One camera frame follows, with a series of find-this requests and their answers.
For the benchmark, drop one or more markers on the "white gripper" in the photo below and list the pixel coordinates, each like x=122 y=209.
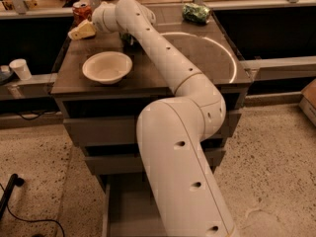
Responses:
x=98 y=20

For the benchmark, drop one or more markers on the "orange coke can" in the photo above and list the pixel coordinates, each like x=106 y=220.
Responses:
x=81 y=11

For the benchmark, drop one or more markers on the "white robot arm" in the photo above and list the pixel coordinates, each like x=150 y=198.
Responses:
x=169 y=131

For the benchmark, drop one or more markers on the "grey drawer cabinet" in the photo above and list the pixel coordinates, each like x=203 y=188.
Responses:
x=151 y=101

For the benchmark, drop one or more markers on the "open bottom drawer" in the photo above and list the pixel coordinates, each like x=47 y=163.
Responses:
x=166 y=207

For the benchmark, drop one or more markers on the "white plastic bowl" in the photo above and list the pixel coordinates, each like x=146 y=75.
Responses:
x=107 y=67

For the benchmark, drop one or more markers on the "green chip bag centre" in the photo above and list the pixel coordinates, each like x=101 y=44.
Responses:
x=127 y=39

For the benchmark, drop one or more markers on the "green chip bag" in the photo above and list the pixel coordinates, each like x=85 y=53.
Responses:
x=196 y=13
x=127 y=39

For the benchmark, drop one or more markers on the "white paper cup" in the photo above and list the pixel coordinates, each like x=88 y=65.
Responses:
x=20 y=67

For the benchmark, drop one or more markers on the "dark round plate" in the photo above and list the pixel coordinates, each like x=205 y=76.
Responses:
x=6 y=74

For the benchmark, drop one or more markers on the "green chip bag rear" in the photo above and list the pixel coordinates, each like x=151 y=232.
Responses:
x=196 y=13

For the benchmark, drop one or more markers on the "black stand on floor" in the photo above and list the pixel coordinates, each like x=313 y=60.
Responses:
x=14 y=181

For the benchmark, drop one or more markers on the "cardboard box on floor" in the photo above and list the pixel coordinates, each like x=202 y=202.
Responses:
x=308 y=101

